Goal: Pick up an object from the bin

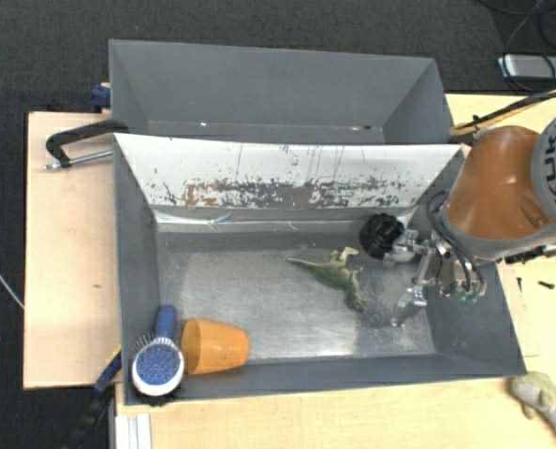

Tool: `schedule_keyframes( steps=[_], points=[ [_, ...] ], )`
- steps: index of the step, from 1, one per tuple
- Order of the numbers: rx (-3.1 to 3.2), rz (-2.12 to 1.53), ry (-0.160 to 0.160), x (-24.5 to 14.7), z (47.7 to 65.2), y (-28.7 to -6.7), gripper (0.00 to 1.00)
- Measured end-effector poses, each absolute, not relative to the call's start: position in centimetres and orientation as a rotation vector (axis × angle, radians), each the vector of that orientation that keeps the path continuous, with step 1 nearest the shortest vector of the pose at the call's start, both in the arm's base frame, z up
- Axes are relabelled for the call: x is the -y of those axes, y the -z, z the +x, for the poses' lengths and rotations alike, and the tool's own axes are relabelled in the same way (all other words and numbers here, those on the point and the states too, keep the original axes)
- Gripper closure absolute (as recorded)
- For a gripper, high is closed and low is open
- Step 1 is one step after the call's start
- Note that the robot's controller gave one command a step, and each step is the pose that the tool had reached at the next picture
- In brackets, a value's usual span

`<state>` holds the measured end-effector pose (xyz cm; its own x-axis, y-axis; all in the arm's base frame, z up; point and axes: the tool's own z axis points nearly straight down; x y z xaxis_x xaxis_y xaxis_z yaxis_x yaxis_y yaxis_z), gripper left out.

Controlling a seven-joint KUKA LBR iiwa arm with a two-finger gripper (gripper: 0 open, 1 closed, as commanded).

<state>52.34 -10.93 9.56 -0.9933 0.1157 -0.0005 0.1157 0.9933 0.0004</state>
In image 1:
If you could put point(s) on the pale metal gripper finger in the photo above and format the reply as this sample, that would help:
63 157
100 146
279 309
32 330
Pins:
411 299

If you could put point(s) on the black ribbed round knob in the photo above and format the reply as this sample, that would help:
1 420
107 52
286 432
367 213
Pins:
378 236

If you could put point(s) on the green toy dinosaur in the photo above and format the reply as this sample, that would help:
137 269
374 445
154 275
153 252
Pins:
336 274

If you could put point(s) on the small black screw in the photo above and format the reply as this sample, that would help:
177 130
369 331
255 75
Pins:
547 285

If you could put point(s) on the grey metal bin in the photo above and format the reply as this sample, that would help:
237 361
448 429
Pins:
268 293

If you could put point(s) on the pale yellow-green plush toy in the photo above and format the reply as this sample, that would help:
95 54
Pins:
540 398

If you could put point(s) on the orange plastic cup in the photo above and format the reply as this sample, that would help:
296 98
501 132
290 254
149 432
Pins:
217 346

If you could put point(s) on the blue and white hair brush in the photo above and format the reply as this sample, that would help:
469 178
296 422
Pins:
158 365

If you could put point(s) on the pale wood flat board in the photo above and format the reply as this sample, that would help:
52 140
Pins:
67 250

